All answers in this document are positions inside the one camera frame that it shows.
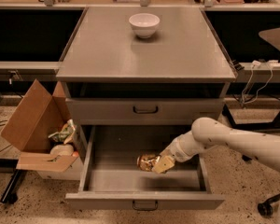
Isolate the white ceramic bowl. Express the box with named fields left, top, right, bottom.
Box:
left=129, top=13, right=161, bottom=38

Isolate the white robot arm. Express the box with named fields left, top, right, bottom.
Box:
left=152, top=118, right=280, bottom=224

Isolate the closed grey upper drawer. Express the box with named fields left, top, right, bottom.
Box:
left=65, top=98, right=224, bottom=125

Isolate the white power adapter with cable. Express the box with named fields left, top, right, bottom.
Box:
left=240, top=60, right=278, bottom=105

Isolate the black stand leg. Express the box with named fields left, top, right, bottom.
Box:
left=0, top=170, right=25, bottom=204

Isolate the white round object in box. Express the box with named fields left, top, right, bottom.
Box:
left=50, top=144, right=74, bottom=156

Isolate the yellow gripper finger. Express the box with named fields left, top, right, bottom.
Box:
left=152, top=156, right=175, bottom=174

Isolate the crumpled snack bag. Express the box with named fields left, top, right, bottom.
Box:
left=48, top=119, right=76, bottom=144

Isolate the black table leg frame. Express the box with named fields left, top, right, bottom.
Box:
left=222, top=96, right=280, bottom=133

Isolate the black office chair base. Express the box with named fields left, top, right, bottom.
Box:
left=258, top=193, right=280, bottom=217

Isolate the brown cardboard box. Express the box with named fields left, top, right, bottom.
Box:
left=0, top=79, right=77, bottom=173

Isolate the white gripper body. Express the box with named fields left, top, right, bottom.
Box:
left=160, top=136, right=193, bottom=162

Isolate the crushed orange soda can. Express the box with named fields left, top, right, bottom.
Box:
left=137, top=154, right=161, bottom=172

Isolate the grey drawer cabinet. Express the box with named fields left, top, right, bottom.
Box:
left=56, top=6, right=237, bottom=211

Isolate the open grey middle drawer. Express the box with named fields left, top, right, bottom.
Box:
left=66, top=126, right=225, bottom=211

